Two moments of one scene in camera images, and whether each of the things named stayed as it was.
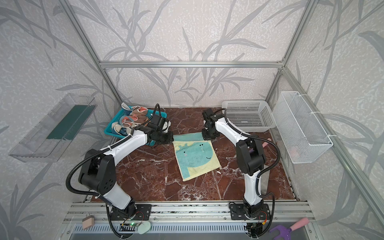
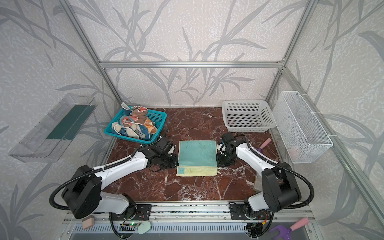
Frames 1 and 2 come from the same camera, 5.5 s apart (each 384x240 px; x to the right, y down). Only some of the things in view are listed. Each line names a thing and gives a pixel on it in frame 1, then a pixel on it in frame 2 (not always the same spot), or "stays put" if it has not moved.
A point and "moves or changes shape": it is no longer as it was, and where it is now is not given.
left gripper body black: [167, 137] -> [173, 160]
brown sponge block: [88, 221] stays put
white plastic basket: [249, 116] stays put
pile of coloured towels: [131, 117] stays put
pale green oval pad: [143, 227] stays put
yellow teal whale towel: [194, 155] moves or changes shape
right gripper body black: [208, 134] -> [221, 159]
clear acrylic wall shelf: [48, 141] stays put
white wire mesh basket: [303, 138] stays put
